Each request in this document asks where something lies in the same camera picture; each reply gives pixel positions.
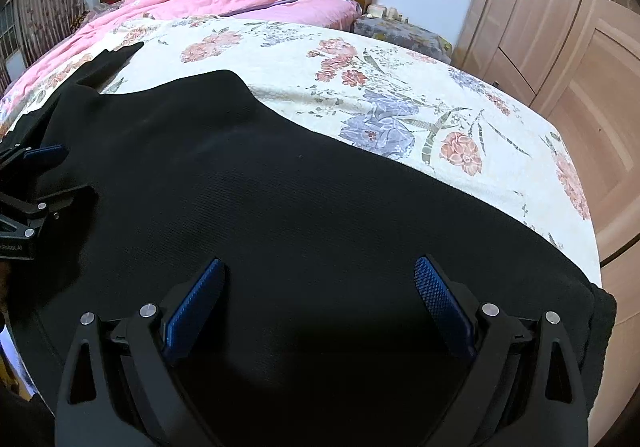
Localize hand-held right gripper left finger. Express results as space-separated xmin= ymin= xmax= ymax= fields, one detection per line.
xmin=54 ymin=257 xmax=226 ymax=447

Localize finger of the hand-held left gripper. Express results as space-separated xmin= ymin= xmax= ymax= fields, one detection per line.
xmin=0 ymin=184 xmax=99 ymax=234
xmin=0 ymin=143 xmax=69 ymax=183

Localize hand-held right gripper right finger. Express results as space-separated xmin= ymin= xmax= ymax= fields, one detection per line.
xmin=414 ymin=254 xmax=588 ymax=447

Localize black pants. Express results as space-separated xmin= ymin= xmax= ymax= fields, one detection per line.
xmin=0 ymin=41 xmax=617 ymax=447

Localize patterned curtain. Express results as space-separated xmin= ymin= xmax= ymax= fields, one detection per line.
xmin=0 ymin=0 xmax=92 ymax=84

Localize floral cream blanket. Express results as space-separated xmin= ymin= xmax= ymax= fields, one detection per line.
xmin=0 ymin=16 xmax=601 ymax=285

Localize nightstand with floral cover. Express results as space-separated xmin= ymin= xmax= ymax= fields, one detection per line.
xmin=352 ymin=10 xmax=453 ymax=67

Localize small items on nightstand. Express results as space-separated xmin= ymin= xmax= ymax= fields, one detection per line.
xmin=366 ymin=4 xmax=407 ymax=22

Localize light wooden wardrobe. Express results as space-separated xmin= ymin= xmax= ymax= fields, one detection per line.
xmin=452 ymin=0 xmax=640 ymax=263

